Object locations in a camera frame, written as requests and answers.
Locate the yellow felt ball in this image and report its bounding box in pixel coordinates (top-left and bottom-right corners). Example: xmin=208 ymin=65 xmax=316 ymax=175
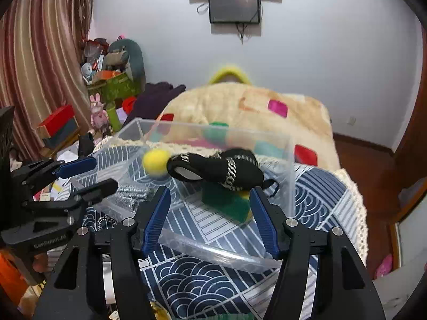
xmin=142 ymin=149 xmax=170 ymax=178

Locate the blue wave pattern cover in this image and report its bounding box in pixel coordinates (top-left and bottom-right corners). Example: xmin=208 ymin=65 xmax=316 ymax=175
xmin=59 ymin=139 xmax=368 ymax=319

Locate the dark purple garment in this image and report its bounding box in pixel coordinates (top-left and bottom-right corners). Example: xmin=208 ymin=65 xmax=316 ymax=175
xmin=123 ymin=82 xmax=186 ymax=126

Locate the red knit item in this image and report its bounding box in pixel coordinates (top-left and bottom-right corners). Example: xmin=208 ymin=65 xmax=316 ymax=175
xmin=122 ymin=96 xmax=137 ymax=116

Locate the black white braided cord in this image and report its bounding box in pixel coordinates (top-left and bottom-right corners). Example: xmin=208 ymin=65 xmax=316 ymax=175
xmin=95 ymin=215 xmax=118 ymax=231

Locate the wooden door frame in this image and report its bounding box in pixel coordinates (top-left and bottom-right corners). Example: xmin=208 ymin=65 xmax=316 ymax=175
xmin=389 ymin=27 xmax=426 ymax=269

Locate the pink plush toy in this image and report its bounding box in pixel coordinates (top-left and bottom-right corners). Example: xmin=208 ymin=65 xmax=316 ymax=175
xmin=374 ymin=254 xmax=393 ymax=279

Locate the small wall-mounted screen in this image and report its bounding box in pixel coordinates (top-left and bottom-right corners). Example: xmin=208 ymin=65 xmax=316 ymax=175
xmin=208 ymin=0 xmax=260 ymax=25

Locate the red and grey box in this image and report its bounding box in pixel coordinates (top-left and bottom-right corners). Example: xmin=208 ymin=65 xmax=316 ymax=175
xmin=36 ymin=104 xmax=79 ymax=150

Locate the green cylindrical bottle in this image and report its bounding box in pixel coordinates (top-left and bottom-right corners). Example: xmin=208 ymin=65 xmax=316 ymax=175
xmin=106 ymin=103 xmax=122 ymax=132

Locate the beige fluffy patch blanket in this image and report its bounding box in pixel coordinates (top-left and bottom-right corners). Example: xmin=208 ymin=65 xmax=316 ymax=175
xmin=146 ymin=82 xmax=342 ymax=171

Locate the pink rabbit figurine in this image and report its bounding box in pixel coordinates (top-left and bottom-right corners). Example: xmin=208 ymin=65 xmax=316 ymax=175
xmin=90 ymin=93 xmax=110 ymax=135

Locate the clear plastic storage box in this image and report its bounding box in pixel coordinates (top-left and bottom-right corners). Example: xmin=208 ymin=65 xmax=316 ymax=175
xmin=71 ymin=118 xmax=295 ymax=273

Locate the black plush chain slipper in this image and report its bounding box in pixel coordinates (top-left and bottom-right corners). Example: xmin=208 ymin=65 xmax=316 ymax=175
xmin=167 ymin=148 xmax=280 ymax=194

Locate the grey-green plush toy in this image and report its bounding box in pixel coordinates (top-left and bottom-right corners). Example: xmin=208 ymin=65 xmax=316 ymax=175
xmin=102 ymin=38 xmax=145 ymax=90

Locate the yellow-green plush cushion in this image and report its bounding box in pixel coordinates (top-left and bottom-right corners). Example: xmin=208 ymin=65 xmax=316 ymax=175
xmin=208 ymin=65 xmax=252 ymax=85

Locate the green cardboard box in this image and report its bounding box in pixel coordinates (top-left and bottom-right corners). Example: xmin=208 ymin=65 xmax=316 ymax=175
xmin=87 ymin=72 xmax=141 ymax=103

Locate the green sponge cloth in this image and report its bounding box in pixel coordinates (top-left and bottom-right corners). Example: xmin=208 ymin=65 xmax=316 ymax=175
xmin=202 ymin=183 xmax=252 ymax=223

